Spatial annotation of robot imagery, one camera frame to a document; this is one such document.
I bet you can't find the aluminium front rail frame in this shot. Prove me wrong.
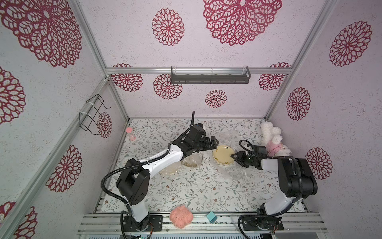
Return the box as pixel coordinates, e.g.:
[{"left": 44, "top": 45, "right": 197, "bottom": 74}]
[{"left": 77, "top": 212, "right": 328, "bottom": 236}]

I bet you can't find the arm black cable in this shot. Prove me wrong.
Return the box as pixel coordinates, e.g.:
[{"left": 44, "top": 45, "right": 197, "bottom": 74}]
[
  {"left": 237, "top": 139, "right": 304, "bottom": 239},
  {"left": 100, "top": 110, "right": 196, "bottom": 239}
]

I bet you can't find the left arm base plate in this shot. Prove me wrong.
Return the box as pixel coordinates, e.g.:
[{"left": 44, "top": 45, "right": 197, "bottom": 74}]
[{"left": 122, "top": 215, "right": 163, "bottom": 232}]

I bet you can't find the teal small cube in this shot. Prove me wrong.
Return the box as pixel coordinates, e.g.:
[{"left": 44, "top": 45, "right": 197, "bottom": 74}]
[{"left": 206, "top": 211, "right": 217, "bottom": 224}]

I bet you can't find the bubble-wrapped plate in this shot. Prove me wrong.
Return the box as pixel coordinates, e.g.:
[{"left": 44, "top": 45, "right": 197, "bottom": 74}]
[
  {"left": 159, "top": 161, "right": 182, "bottom": 176},
  {"left": 181, "top": 152, "right": 203, "bottom": 168}
]

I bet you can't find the black wire wall rack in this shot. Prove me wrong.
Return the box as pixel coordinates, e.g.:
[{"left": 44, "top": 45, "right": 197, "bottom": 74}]
[{"left": 78, "top": 94, "right": 111, "bottom": 135}]

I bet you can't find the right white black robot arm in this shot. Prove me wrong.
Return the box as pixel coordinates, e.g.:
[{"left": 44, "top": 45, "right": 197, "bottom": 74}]
[{"left": 230, "top": 146, "right": 318, "bottom": 218}]

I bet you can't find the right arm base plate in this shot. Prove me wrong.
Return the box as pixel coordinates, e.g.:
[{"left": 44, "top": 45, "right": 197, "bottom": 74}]
[{"left": 241, "top": 217, "right": 284, "bottom": 231}]

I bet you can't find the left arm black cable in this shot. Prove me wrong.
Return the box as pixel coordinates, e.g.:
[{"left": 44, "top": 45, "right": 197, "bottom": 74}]
[{"left": 100, "top": 110, "right": 196, "bottom": 239}]

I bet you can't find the small pink cup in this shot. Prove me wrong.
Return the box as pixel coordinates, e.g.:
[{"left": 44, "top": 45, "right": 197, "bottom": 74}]
[{"left": 129, "top": 134, "right": 136, "bottom": 141}]

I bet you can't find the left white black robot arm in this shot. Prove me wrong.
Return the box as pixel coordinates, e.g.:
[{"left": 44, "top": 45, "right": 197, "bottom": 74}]
[{"left": 116, "top": 123, "right": 219, "bottom": 223}]

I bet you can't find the white round clock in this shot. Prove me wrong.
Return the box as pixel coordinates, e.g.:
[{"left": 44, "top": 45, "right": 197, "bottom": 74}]
[{"left": 119, "top": 154, "right": 135, "bottom": 167}]

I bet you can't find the white plush poodle pink shirt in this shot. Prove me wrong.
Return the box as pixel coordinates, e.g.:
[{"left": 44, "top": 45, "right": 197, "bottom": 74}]
[{"left": 261, "top": 121, "right": 291, "bottom": 157}]

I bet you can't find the pink fluffy ball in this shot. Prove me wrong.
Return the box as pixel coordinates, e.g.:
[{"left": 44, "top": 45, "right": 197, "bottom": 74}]
[{"left": 169, "top": 205, "right": 194, "bottom": 229}]

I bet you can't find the black wall shelf rail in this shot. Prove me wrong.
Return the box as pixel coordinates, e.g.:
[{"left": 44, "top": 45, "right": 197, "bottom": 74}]
[{"left": 170, "top": 67, "right": 252, "bottom": 85}]

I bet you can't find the cream dinner plate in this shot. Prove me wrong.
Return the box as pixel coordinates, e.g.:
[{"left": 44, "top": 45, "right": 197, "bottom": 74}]
[{"left": 212, "top": 145, "right": 235, "bottom": 165}]

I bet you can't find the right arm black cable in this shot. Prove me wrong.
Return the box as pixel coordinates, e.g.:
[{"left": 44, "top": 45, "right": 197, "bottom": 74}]
[{"left": 237, "top": 139, "right": 304, "bottom": 239}]

